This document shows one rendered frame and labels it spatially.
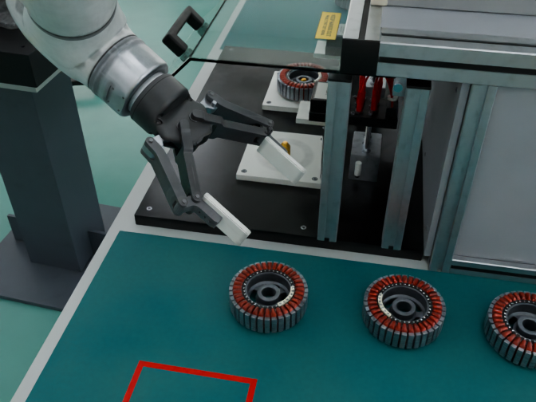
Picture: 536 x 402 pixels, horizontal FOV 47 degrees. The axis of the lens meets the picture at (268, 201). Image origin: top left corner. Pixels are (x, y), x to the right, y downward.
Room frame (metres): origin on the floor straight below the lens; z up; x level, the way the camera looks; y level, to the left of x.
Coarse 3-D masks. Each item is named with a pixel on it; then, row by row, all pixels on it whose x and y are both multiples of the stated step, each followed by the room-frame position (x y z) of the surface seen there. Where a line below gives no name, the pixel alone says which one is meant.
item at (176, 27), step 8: (192, 8) 0.93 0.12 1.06; (184, 16) 0.89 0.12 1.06; (192, 16) 0.91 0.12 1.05; (200, 16) 0.92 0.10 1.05; (176, 24) 0.86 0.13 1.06; (192, 24) 0.91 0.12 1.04; (200, 24) 0.91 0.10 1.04; (168, 32) 0.83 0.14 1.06; (176, 32) 0.84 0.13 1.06; (168, 40) 0.82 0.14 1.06; (176, 40) 0.82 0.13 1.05; (168, 48) 0.82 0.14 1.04; (176, 48) 0.82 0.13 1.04; (184, 48) 0.82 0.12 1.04
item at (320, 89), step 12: (324, 84) 0.94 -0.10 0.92; (312, 96) 0.90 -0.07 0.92; (324, 96) 0.90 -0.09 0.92; (300, 108) 0.93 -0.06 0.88; (312, 108) 0.89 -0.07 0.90; (324, 108) 0.89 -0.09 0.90; (384, 108) 0.90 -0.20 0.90; (300, 120) 0.90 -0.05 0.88; (312, 120) 0.89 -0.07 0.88; (324, 120) 0.88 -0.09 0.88; (360, 120) 0.87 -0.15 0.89; (372, 120) 0.87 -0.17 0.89; (384, 120) 0.87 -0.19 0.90; (396, 120) 0.86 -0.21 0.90
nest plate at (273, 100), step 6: (276, 72) 1.25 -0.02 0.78; (276, 78) 1.22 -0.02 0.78; (270, 84) 1.19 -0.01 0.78; (276, 84) 1.19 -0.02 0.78; (270, 90) 1.17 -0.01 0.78; (276, 90) 1.17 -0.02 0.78; (270, 96) 1.14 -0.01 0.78; (276, 96) 1.14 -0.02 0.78; (282, 96) 1.14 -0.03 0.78; (264, 102) 1.12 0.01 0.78; (270, 102) 1.12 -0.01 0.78; (276, 102) 1.12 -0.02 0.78; (282, 102) 1.12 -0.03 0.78; (288, 102) 1.12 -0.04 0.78; (294, 102) 1.12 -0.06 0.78; (300, 102) 1.12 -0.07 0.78; (264, 108) 1.11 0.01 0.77; (270, 108) 1.11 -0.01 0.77; (276, 108) 1.10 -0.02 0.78; (282, 108) 1.10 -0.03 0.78; (288, 108) 1.10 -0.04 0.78; (294, 108) 1.10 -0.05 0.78
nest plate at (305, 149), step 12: (276, 132) 1.00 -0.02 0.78; (288, 132) 1.00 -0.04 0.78; (252, 144) 0.96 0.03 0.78; (300, 144) 0.96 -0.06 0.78; (312, 144) 0.96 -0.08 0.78; (252, 156) 0.92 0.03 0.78; (300, 156) 0.92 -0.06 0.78; (312, 156) 0.92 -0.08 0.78; (240, 168) 0.89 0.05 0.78; (252, 168) 0.89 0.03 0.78; (264, 168) 0.89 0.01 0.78; (276, 168) 0.89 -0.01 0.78; (312, 168) 0.89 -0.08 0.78; (252, 180) 0.87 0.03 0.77; (264, 180) 0.86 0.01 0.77; (276, 180) 0.86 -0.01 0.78; (288, 180) 0.85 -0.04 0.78; (300, 180) 0.85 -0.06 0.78; (312, 180) 0.85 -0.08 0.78
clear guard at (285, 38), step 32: (224, 0) 0.95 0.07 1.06; (256, 0) 0.95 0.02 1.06; (288, 0) 0.95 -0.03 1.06; (320, 0) 0.95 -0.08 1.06; (192, 32) 0.95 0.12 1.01; (224, 32) 0.83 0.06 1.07; (256, 32) 0.83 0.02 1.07; (288, 32) 0.83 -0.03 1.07; (256, 64) 0.73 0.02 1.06; (288, 64) 0.73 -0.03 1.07; (320, 64) 0.73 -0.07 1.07
